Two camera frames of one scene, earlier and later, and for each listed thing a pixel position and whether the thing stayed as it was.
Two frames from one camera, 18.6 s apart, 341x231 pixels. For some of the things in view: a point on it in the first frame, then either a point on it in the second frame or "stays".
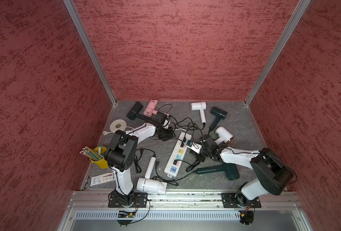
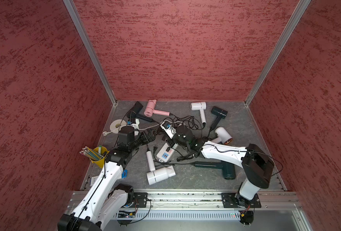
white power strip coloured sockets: x=177 y=154 to x=166 y=152
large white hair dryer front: x=147 y=184 to x=156 y=175
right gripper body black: x=203 y=153 to x=177 y=139
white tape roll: x=118 y=124 stays
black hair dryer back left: x=134 y=112 stays
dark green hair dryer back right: x=219 y=114 stays
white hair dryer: x=224 y=134 stays
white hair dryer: x=201 y=106 stays
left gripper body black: x=165 y=134 to x=141 y=140
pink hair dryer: x=150 y=109 stays
